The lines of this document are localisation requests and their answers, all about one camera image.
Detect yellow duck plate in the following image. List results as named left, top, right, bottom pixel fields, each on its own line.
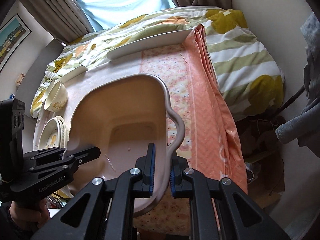
left=38, top=116, right=69, bottom=150

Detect cream printed bowl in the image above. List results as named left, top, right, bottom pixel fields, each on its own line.
left=44, top=81, right=68, bottom=113

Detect pink plastic tray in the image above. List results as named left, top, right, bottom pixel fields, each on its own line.
left=66, top=73, right=186, bottom=218

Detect person's left hand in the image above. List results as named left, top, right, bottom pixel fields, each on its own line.
left=9, top=199, right=50, bottom=229

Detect pink floral tablecloth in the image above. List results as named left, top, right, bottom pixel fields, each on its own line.
left=32, top=24, right=249, bottom=237

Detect grey headboard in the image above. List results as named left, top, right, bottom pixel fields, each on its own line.
left=15, top=39, right=64, bottom=118

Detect white ribbed bowl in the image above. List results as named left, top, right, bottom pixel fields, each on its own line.
left=41, top=80, right=56, bottom=102

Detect grey hanging clothes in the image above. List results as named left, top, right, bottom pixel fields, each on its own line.
left=274, top=12, right=320, bottom=158

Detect framed colourful picture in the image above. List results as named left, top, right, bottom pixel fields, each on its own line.
left=0, top=14, right=31, bottom=71

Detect floral striped quilt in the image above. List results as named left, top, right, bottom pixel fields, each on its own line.
left=29, top=6, right=284, bottom=120

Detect left brown curtain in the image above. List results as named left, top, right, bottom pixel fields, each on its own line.
left=20, top=0, right=94, bottom=44

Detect blue sheer curtain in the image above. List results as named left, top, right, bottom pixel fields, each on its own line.
left=76, top=0, right=175, bottom=31

